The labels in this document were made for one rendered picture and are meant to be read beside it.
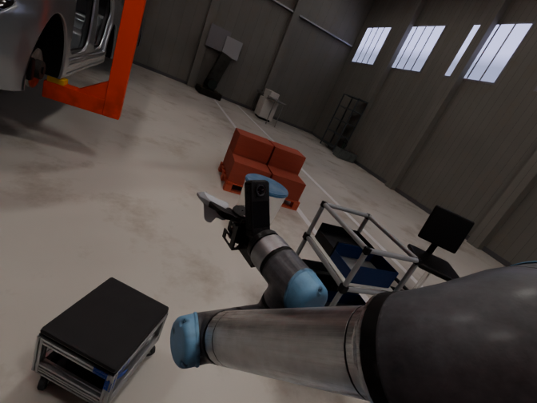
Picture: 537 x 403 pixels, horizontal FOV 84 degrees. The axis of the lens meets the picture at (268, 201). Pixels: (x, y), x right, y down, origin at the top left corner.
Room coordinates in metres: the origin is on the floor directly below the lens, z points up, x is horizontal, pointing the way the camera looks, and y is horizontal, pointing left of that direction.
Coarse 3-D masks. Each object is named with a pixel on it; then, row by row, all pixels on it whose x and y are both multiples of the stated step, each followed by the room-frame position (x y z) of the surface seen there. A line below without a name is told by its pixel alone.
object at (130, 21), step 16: (128, 0) 2.94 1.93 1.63; (144, 0) 3.00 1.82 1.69; (128, 16) 2.95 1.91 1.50; (128, 32) 2.96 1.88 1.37; (128, 48) 2.98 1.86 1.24; (112, 64) 2.93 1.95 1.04; (128, 64) 2.99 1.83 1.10; (48, 80) 2.71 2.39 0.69; (64, 80) 2.79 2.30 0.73; (112, 80) 2.94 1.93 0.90; (128, 80) 3.11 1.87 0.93; (48, 96) 2.71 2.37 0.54; (64, 96) 2.77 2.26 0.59; (80, 96) 2.83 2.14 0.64; (96, 96) 2.90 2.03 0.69; (112, 96) 2.95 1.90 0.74; (96, 112) 2.90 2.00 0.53; (112, 112) 2.97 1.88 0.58
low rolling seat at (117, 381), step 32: (96, 288) 1.07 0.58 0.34; (128, 288) 1.15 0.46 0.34; (64, 320) 0.86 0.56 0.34; (96, 320) 0.92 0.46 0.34; (128, 320) 0.98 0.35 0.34; (160, 320) 1.08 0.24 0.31; (64, 352) 0.78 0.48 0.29; (96, 352) 0.80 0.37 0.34; (128, 352) 0.85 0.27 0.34; (64, 384) 0.78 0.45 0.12; (96, 384) 0.83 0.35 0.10
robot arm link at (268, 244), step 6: (276, 234) 0.52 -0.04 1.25; (264, 240) 0.49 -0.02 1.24; (270, 240) 0.49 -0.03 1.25; (276, 240) 0.50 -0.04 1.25; (282, 240) 0.51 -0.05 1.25; (258, 246) 0.48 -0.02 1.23; (264, 246) 0.48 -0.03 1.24; (270, 246) 0.48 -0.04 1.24; (276, 246) 0.48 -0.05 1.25; (282, 246) 0.48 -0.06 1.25; (288, 246) 0.49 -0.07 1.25; (252, 252) 0.49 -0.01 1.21; (258, 252) 0.48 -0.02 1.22; (264, 252) 0.47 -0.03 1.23; (270, 252) 0.47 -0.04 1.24; (252, 258) 0.49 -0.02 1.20; (258, 258) 0.47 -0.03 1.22; (264, 258) 0.46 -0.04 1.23; (258, 264) 0.47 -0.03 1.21; (258, 270) 0.47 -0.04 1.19
